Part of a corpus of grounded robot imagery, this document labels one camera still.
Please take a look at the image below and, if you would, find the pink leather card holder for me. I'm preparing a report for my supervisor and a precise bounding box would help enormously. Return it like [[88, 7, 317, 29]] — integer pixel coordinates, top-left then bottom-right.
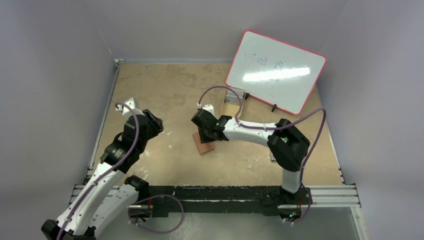
[[192, 132, 216, 155]]

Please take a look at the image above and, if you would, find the stack of credit cards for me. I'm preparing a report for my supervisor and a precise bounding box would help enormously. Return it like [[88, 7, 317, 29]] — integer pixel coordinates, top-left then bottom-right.
[[224, 87, 246, 106]]

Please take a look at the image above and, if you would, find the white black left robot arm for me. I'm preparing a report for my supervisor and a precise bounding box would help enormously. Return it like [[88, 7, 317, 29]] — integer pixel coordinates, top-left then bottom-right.
[[41, 103, 164, 240]]

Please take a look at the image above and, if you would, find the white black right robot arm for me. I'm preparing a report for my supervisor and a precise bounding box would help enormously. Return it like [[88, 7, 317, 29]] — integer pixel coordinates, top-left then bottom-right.
[[191, 109, 310, 204]]

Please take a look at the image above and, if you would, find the beige oval tray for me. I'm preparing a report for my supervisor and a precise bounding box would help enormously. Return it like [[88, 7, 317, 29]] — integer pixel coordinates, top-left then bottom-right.
[[220, 99, 245, 118]]

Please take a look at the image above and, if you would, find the marker pen pack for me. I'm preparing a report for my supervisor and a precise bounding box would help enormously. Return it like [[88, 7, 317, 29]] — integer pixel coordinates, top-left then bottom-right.
[[269, 151, 277, 163]]

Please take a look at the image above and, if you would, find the pink framed whiteboard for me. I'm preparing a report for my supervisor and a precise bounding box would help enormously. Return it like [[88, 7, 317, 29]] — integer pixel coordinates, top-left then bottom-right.
[[225, 30, 327, 115]]

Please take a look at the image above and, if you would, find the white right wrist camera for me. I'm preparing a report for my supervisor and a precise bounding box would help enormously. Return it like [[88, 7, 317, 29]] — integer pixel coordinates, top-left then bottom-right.
[[196, 103, 215, 116]]

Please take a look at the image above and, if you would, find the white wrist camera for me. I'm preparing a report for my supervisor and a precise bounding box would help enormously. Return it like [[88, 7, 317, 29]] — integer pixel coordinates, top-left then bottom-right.
[[120, 97, 143, 118], [196, 103, 215, 116]]

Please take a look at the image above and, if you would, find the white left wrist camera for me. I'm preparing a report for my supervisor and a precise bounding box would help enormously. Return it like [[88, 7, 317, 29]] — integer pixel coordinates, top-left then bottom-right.
[[120, 97, 143, 118]]

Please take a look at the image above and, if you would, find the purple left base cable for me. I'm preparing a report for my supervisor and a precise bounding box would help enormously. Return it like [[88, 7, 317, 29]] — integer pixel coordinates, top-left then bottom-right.
[[127, 194, 185, 235]]

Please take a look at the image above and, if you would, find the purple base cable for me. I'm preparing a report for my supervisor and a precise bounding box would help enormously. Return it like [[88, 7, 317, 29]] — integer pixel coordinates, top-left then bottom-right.
[[282, 185, 314, 226], [127, 194, 185, 235]]

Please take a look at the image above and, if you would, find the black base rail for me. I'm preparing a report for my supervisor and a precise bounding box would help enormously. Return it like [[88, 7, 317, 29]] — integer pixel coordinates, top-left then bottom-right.
[[148, 185, 313, 221]]

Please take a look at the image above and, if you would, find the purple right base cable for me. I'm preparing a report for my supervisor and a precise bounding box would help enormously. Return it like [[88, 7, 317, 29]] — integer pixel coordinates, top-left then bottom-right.
[[282, 185, 314, 226]]

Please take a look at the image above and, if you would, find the aluminium table frame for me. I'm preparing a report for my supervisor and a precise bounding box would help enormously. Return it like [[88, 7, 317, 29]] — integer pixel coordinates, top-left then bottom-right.
[[71, 63, 360, 240]]

